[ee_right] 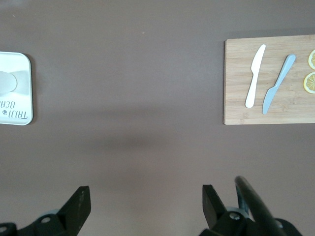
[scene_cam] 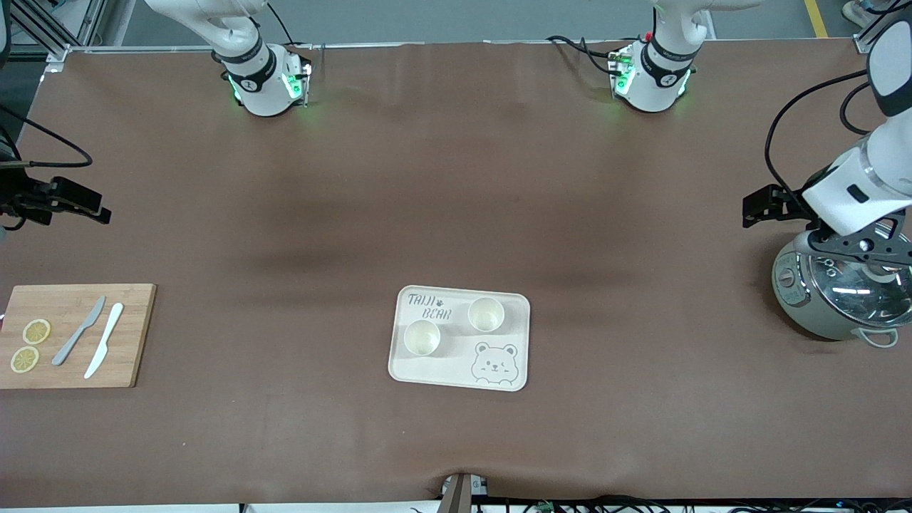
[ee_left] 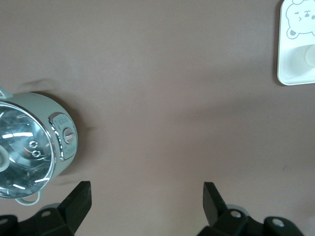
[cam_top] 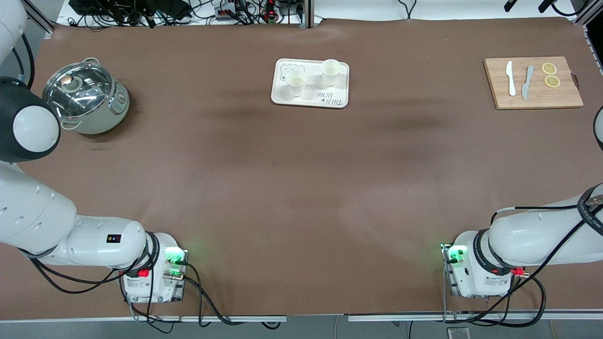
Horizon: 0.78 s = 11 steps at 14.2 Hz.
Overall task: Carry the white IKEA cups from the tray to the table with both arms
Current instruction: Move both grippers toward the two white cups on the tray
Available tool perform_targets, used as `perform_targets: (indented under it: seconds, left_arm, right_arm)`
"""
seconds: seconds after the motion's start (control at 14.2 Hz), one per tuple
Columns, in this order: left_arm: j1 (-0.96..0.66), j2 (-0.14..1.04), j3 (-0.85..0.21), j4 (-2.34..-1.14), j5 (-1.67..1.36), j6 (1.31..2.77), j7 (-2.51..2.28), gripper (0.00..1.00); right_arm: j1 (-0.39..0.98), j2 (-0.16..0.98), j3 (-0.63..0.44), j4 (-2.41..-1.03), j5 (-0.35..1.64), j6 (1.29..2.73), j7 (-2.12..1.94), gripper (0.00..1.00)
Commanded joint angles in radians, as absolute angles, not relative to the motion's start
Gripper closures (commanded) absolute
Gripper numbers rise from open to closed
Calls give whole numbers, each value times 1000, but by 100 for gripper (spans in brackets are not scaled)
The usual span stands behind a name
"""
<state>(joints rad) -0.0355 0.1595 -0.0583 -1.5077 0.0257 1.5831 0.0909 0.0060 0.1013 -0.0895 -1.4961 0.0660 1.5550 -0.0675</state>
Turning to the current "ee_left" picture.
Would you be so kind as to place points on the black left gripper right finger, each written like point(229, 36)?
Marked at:
point(211, 209)

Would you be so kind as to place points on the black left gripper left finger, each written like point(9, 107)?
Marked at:
point(76, 204)

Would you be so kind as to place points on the white plastic cup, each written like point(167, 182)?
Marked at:
point(311, 56)

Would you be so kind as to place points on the steel pot with lid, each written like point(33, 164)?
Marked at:
point(39, 98)

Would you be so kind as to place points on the white tray with bear print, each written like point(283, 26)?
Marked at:
point(290, 64)

